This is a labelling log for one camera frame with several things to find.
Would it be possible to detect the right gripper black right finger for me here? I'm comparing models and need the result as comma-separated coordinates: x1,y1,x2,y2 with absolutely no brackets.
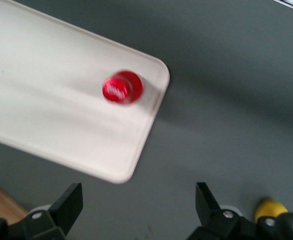
187,182,240,240

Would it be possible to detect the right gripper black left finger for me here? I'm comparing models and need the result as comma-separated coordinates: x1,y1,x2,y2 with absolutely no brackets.
23,182,84,240

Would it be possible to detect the red coke bottle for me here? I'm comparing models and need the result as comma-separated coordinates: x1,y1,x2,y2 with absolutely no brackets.
101,69,147,108

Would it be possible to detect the cream rectangular tray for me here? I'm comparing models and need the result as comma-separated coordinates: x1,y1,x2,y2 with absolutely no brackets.
0,0,171,185

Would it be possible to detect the yellow lemon toy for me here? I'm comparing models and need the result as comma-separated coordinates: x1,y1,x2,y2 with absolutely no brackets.
254,197,289,223

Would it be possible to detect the wooden two-drawer cabinet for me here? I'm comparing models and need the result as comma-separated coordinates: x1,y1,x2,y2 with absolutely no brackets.
0,175,30,222

